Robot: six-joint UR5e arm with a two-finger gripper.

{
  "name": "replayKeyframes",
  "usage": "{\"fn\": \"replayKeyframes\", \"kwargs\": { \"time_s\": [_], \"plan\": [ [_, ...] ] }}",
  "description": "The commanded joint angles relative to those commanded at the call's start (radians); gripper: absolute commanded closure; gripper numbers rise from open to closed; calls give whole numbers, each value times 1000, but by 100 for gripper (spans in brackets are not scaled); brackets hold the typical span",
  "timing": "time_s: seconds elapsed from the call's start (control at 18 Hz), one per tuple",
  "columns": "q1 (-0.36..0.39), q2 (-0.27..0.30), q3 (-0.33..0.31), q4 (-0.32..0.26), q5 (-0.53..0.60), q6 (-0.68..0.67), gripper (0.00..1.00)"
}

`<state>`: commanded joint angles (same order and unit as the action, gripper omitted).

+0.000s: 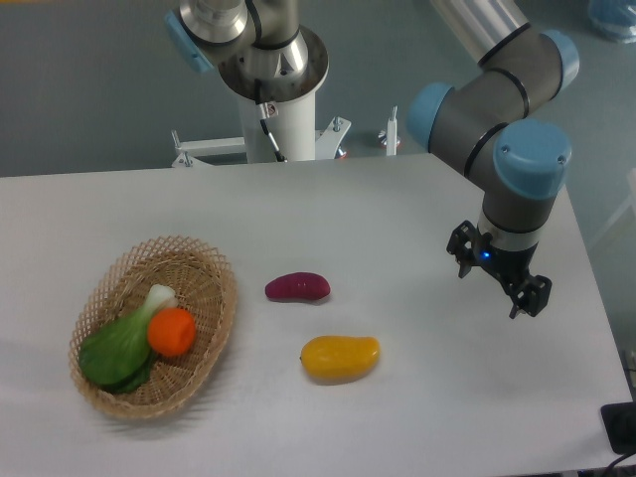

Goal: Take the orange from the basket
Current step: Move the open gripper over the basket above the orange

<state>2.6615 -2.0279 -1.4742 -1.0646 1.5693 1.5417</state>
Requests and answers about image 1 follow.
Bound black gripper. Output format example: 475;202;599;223
446;221;553;319

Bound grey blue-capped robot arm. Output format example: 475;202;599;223
164;1;579;316

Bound woven wicker basket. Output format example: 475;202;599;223
69;236;238;419

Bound yellow mango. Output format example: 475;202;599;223
299;335;382;384

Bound black device at table edge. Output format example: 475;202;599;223
600;401;635;454

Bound purple sweet potato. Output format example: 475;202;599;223
264;271;331;301

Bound blue object top right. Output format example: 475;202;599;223
587;0;635;44

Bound orange fruit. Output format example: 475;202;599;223
147;308;197;358

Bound green bok choy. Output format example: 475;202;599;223
79;284;178;394

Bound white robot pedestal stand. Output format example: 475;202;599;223
170;91;403;169

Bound black cable on pedestal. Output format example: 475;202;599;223
252;78;288;164

